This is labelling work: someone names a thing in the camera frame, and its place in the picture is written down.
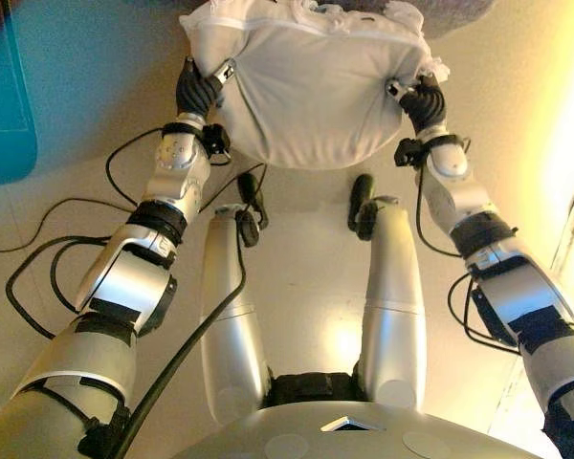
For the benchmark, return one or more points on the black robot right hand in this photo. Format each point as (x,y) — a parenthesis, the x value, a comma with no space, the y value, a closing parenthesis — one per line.
(426,107)

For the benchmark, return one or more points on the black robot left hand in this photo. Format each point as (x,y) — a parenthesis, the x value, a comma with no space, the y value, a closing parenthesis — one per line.
(196,93)

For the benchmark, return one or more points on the white fringed cushion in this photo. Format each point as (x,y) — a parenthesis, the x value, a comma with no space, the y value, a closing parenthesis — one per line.
(311,95)

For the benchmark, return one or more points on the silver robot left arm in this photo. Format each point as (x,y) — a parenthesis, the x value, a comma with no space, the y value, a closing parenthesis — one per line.
(124,282)

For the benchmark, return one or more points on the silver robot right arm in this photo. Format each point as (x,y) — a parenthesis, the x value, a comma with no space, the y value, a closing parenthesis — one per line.
(521,287)

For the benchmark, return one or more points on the grey fabric armchair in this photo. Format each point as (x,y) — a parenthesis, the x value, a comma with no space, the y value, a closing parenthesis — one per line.
(459,19)

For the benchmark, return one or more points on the silver robot right leg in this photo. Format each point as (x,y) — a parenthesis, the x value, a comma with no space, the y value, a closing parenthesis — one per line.
(394,311)

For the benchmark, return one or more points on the silver robot leg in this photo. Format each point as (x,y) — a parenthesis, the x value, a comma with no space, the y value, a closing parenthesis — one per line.
(394,311)
(229,334)

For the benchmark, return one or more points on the silver robot left leg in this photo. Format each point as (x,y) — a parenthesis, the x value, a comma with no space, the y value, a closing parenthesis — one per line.
(229,334)

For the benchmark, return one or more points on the grey robot torso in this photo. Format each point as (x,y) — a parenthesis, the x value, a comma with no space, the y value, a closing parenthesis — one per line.
(354,435)

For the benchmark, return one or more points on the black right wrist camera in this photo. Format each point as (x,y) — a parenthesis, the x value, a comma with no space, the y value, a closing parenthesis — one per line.
(409,152)

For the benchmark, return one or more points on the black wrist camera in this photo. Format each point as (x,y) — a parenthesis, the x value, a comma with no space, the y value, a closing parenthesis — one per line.
(409,152)
(216,141)

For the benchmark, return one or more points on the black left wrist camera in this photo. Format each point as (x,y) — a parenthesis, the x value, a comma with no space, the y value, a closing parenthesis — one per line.
(216,141)

